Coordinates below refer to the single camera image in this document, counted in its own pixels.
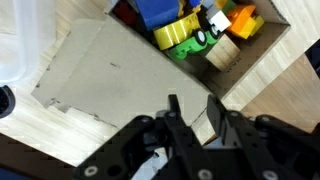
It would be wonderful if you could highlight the white toy block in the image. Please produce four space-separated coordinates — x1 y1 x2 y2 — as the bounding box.
205 4 232 33

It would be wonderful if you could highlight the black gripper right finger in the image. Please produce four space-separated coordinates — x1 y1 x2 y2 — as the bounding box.
206 94 320 180

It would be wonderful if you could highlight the green toy car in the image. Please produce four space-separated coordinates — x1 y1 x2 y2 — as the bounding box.
167 27 222 62

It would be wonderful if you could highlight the blue toy block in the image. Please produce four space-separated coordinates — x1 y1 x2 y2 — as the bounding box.
132 0 183 32

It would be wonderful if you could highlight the brown cardboard box with label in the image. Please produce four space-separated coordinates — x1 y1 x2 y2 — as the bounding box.
31 0 292 146

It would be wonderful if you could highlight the small yellow toy block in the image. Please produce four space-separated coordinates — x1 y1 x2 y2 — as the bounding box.
238 14 266 41

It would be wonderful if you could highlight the plain wooden block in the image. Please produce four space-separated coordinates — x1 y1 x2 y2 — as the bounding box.
204 33 241 73

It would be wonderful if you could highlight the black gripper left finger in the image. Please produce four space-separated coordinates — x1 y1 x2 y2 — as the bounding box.
72 94 217 180

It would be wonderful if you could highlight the orange toy block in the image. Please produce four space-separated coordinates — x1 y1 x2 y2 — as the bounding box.
226 4 258 40

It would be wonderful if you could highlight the red toy block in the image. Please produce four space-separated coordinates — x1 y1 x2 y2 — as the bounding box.
111 0 138 27

